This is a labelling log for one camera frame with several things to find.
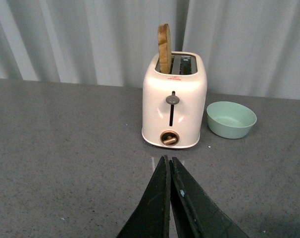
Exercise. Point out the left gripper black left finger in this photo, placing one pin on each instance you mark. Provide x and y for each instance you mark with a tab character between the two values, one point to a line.
152	215

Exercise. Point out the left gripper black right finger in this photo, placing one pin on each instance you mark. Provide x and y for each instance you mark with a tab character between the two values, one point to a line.
195	214

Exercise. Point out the green bowl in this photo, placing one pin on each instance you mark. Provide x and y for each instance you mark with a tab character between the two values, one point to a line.
230	120

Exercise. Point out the cream white toaster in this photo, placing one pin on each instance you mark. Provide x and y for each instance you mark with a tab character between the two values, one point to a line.
173	104

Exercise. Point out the grey pleated curtain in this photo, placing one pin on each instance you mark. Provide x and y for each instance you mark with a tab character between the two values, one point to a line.
248	47

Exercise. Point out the toasted bread slice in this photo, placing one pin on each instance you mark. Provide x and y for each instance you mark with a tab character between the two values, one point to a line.
164	48

